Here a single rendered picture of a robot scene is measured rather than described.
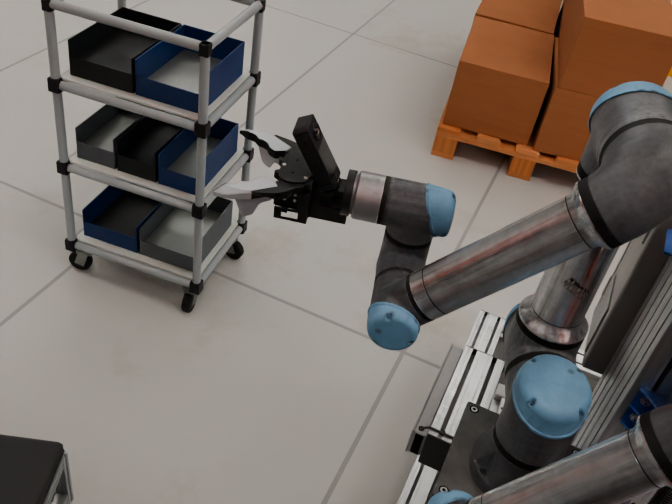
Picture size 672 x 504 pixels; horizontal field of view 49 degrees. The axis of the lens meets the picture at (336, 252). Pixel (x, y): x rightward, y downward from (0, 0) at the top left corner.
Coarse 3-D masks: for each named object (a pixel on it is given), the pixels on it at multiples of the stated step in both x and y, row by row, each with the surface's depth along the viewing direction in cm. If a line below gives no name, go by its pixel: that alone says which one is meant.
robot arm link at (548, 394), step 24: (528, 360) 118; (552, 360) 115; (528, 384) 111; (552, 384) 112; (576, 384) 112; (504, 408) 117; (528, 408) 110; (552, 408) 109; (576, 408) 109; (504, 432) 116; (528, 432) 112; (552, 432) 110; (576, 432) 112; (528, 456) 114; (552, 456) 114
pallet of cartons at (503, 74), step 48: (528, 0) 413; (576, 0) 347; (624, 0) 333; (480, 48) 351; (528, 48) 359; (576, 48) 317; (624, 48) 312; (480, 96) 344; (528, 96) 338; (576, 96) 330; (480, 144) 354; (528, 144) 354; (576, 144) 343
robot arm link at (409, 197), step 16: (384, 192) 109; (400, 192) 109; (416, 192) 109; (432, 192) 109; (448, 192) 110; (384, 208) 109; (400, 208) 109; (416, 208) 109; (432, 208) 109; (448, 208) 109; (384, 224) 112; (400, 224) 110; (416, 224) 110; (432, 224) 109; (448, 224) 109; (400, 240) 112; (416, 240) 112
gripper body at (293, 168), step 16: (288, 160) 112; (304, 160) 112; (288, 176) 109; (304, 176) 110; (352, 176) 110; (304, 192) 110; (320, 192) 111; (336, 192) 111; (352, 192) 109; (288, 208) 113; (304, 208) 112; (320, 208) 114; (336, 208) 113
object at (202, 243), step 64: (256, 0) 222; (128, 64) 218; (192, 64) 229; (256, 64) 235; (64, 128) 227; (128, 128) 235; (192, 128) 210; (64, 192) 241; (128, 192) 274; (192, 192) 230; (128, 256) 252; (192, 256) 251
